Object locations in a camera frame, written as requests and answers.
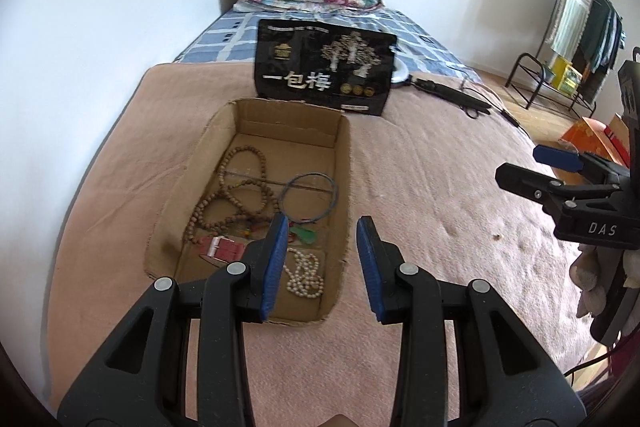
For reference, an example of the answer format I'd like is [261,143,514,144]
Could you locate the yellow box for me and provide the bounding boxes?
[547,57,571,82]

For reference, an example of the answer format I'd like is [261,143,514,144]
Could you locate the red string jade pendant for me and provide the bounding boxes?
[240,222,319,249]

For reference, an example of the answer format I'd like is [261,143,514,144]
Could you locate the blue checked bedsheet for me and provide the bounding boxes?
[172,4,483,84]

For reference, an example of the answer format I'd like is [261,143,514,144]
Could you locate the person's right hand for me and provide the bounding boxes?
[567,244,623,320]

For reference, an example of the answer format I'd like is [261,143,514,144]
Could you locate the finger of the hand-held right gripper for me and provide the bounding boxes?
[532,145,628,188]
[495,163,626,220]

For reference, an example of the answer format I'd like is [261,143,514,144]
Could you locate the green box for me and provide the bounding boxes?
[560,66,583,94]

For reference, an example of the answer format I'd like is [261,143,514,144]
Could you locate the dark thin bangle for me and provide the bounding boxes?
[278,173,341,224]

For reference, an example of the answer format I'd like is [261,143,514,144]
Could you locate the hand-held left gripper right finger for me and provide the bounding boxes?
[355,215,587,427]

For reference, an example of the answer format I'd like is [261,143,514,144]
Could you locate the pink blanket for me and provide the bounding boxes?
[45,63,608,427]

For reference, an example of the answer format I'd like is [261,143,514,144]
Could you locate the black metal clothes rack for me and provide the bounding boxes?
[504,0,626,118]

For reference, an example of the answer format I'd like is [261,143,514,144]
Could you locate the black hair straightener with cable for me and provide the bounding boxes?
[410,77,493,116]

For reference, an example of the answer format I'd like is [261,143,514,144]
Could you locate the white ring light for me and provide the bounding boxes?
[390,57,412,84]

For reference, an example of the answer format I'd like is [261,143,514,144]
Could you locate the dark grey hanging jacket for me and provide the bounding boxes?
[580,0,613,72]

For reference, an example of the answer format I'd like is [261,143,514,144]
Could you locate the striped hanging towel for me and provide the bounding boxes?
[545,0,596,58]

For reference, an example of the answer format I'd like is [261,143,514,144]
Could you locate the white pearl necklace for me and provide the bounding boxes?
[285,248,325,299]

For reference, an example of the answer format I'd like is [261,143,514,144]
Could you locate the brown wooden bead necklace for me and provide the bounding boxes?
[189,146,281,234]

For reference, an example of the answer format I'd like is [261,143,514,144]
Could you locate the dark hanging garment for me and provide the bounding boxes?
[602,14,626,72]

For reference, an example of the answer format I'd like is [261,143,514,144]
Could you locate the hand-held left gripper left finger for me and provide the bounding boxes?
[56,212,291,427]

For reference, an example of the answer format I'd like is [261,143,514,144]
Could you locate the black snack bag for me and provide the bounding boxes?
[252,19,398,116]

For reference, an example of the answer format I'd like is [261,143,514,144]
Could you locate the black cable with controller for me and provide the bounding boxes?
[462,74,536,142]

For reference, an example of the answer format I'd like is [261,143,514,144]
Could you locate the orange cardboard box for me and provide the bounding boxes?
[560,117,621,168]

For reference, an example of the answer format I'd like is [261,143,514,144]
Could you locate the red box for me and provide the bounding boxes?
[602,127,631,168]

